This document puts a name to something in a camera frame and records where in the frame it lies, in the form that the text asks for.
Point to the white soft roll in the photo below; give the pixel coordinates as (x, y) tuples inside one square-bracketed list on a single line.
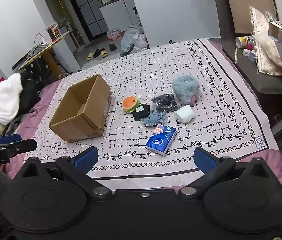
[(185, 114)]

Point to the blue-grey fluffy plush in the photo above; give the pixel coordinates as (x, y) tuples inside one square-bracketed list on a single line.
[(184, 87)]

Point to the yellow-legged side table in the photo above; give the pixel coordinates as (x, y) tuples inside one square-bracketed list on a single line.
[(44, 52)]

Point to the pink bed sheet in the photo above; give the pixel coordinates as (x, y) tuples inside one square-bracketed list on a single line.
[(43, 97)]

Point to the yellow slipper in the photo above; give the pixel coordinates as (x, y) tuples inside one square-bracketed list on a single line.
[(103, 54), (89, 56)]

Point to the white fleece garment pile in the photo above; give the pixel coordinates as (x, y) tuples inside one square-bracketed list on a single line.
[(6, 100)]

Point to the blue tissue packet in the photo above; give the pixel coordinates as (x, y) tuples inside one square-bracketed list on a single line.
[(159, 141)]

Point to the dark clear plastic packet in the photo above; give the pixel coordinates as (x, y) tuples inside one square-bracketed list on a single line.
[(164, 102)]

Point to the red can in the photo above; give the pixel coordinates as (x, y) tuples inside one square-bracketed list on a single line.
[(53, 32)]

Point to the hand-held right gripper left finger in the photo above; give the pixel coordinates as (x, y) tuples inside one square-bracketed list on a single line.
[(86, 158)]

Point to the black pouch with white label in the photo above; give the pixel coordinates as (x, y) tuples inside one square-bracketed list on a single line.
[(138, 116)]

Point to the pack of water bottles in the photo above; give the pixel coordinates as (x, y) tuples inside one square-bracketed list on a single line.
[(114, 34)]

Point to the cardboard box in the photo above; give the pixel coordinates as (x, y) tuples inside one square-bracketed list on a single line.
[(91, 123)]

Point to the white cabinet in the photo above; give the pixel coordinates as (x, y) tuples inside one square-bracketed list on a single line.
[(116, 15)]

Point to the grey plastic bag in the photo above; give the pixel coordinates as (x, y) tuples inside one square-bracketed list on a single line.
[(129, 36)]

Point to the pink small toy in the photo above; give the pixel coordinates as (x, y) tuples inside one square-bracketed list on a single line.
[(250, 47)]

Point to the printed white blanket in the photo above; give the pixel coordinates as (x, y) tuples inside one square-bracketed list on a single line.
[(156, 62)]

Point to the small white adapter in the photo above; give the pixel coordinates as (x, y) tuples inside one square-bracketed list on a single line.
[(245, 53)]

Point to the small purple box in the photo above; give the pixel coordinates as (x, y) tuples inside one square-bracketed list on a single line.
[(252, 56)]

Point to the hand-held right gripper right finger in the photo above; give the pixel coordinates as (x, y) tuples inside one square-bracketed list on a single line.
[(205, 159)]

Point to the dark leaning panel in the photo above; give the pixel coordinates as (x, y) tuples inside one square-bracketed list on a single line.
[(219, 15)]

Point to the blue shark plush toy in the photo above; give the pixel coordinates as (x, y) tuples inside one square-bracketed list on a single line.
[(152, 119)]

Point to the thin patterned stick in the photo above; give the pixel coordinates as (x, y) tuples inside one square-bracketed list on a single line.
[(236, 55)]

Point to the black slipper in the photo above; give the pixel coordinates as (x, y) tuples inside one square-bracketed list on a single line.
[(112, 47), (98, 53)]

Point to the white plug charger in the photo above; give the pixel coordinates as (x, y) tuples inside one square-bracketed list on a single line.
[(44, 40)]

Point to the black glass-panel door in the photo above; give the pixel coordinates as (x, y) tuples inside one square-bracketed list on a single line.
[(88, 7)]

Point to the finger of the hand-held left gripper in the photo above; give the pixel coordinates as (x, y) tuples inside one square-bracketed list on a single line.
[(22, 145), (9, 138)]

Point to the white standing fan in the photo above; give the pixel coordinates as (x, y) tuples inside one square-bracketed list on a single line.
[(72, 33)]

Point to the yellow and white cup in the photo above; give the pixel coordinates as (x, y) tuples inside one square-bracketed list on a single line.
[(243, 42)]

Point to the wooden board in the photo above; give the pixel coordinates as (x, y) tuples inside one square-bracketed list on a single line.
[(250, 7)]

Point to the grey cloth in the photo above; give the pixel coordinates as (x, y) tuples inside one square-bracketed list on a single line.
[(37, 50)]

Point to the white plastic bag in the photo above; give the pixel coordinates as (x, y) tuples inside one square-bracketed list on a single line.
[(141, 41)]

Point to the patterned flat package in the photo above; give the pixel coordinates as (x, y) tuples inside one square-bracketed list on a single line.
[(260, 21)]

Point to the grey bedside bench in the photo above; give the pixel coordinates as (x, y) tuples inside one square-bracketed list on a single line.
[(255, 80)]

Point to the black clothing pile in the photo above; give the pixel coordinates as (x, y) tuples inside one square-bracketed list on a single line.
[(31, 95)]

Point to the hamburger plush toy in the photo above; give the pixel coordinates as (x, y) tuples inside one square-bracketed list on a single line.
[(131, 103)]

